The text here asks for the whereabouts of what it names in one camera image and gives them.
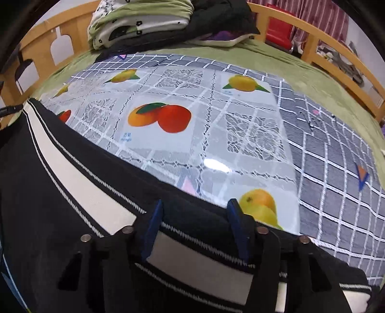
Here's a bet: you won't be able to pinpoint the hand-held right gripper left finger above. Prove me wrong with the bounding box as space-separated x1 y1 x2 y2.
58 199 165 313

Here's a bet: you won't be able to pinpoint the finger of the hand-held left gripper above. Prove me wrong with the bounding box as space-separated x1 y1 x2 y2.
0 104 24 118

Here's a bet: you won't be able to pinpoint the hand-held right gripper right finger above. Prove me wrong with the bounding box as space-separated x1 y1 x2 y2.
226 198 353 313

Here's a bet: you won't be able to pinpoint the black pants with white stripe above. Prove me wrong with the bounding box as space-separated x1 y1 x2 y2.
0 98 381 313

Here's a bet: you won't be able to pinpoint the fruit print plastic tablecloth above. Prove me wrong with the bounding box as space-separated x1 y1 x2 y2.
39 65 301 238

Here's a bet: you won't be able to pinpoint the grey checked sheet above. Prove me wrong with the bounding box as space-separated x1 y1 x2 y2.
64 52 385 286

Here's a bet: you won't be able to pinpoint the white green floral quilt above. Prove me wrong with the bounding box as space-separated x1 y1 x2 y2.
87 0 194 50

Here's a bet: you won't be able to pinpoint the green bed sheet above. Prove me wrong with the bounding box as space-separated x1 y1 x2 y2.
30 39 385 193

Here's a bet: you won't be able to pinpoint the purple cushion with white edge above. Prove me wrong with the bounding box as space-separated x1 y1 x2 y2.
195 28 250 47

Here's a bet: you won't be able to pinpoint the grey clutter pile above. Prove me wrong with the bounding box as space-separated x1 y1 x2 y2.
319 42 366 86

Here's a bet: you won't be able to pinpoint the red chair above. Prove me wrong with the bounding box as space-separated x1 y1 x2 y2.
266 16 294 50

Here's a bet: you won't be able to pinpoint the black jacket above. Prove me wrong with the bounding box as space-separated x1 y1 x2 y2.
96 0 261 59

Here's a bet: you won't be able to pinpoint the red striped curtain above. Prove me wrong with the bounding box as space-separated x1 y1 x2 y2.
247 0 349 46

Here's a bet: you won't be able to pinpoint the thin black string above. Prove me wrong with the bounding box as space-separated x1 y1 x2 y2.
299 111 317 135

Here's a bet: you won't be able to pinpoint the wooden bed frame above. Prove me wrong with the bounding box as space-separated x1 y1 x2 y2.
0 0 385 127

